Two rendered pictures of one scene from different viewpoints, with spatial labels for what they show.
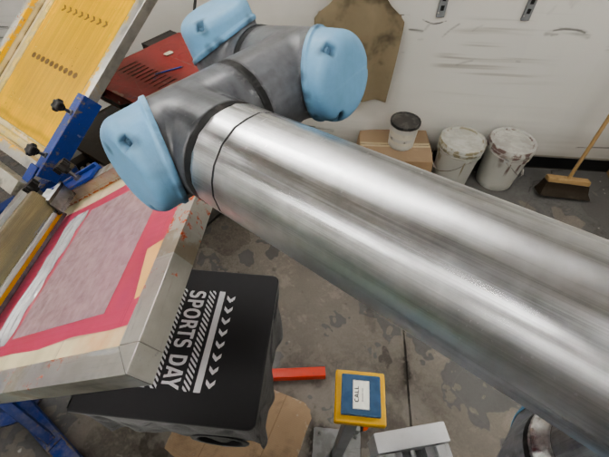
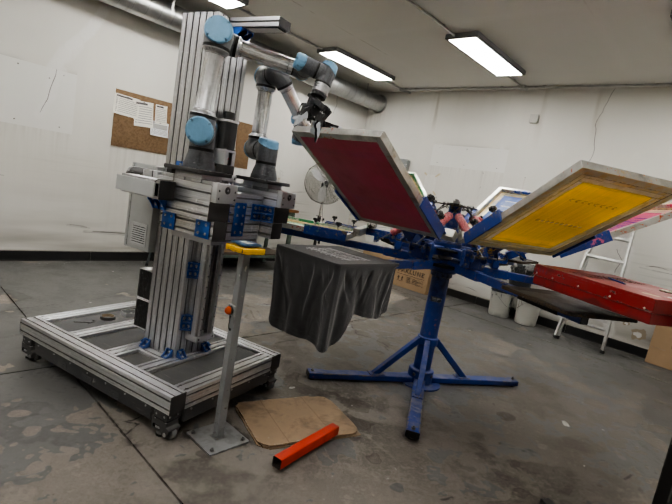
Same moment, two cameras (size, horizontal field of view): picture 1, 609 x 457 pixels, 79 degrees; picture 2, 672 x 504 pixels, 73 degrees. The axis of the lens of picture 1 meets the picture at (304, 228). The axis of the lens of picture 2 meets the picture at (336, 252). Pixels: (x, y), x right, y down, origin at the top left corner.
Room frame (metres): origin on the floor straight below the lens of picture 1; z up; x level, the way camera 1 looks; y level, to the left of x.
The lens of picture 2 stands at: (1.81, -1.54, 1.28)
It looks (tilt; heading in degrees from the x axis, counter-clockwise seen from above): 8 degrees down; 126
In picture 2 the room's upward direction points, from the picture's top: 10 degrees clockwise
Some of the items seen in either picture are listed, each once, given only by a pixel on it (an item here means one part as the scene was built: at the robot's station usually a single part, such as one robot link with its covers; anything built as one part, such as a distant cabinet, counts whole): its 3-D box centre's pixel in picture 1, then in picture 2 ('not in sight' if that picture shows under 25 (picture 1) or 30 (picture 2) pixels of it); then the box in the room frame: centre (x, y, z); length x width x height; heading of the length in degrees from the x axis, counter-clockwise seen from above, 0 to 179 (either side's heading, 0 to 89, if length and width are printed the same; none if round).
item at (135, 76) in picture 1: (171, 73); (630, 296); (1.70, 0.63, 1.06); 0.61 x 0.46 x 0.12; 145
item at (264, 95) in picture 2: not in sight; (262, 113); (-0.25, 0.30, 1.63); 0.15 x 0.12 x 0.55; 165
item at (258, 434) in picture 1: (268, 368); (299, 296); (0.42, 0.12, 0.74); 0.45 x 0.03 x 0.43; 175
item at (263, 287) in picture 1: (184, 335); (338, 254); (0.44, 0.35, 0.95); 0.48 x 0.44 x 0.01; 85
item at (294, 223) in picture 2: not in sight; (324, 217); (-0.28, 1.08, 1.05); 1.08 x 0.61 x 0.23; 25
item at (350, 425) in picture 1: (344, 434); (231, 344); (0.27, -0.14, 0.48); 0.22 x 0.22 x 0.96; 85
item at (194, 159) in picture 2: not in sight; (200, 158); (-0.04, -0.22, 1.31); 0.15 x 0.15 x 0.10
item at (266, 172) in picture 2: not in sight; (264, 170); (-0.12, 0.27, 1.31); 0.15 x 0.15 x 0.10
